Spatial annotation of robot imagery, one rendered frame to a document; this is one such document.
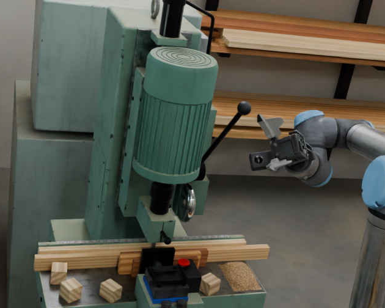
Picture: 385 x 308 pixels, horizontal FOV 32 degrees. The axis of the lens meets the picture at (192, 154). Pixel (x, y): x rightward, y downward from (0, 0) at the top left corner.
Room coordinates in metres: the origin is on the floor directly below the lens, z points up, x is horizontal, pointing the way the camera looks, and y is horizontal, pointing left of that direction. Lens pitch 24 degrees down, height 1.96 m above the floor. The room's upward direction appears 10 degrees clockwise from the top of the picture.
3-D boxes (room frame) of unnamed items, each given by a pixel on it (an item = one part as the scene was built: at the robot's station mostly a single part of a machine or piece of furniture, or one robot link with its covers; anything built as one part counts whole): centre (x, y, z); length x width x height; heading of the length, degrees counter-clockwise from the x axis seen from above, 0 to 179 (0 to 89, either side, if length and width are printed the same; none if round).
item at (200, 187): (1.80, -0.01, 1.02); 0.09 x 0.07 x 0.12; 112
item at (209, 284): (1.49, -0.11, 0.92); 0.04 x 0.04 x 0.04; 50
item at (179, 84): (1.56, 0.06, 1.35); 0.18 x 0.18 x 0.31
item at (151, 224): (1.58, 0.07, 1.03); 0.14 x 0.07 x 0.09; 22
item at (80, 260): (1.57, 0.04, 0.92); 0.68 x 0.02 x 0.04; 112
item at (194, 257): (1.52, 0.02, 0.93); 0.18 x 0.02 x 0.05; 112
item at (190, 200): (1.73, 0.00, 1.02); 0.12 x 0.03 x 0.12; 22
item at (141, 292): (1.38, 0.00, 0.91); 0.15 x 0.14 x 0.09; 112
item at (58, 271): (1.42, 0.29, 0.92); 0.04 x 0.04 x 0.04; 12
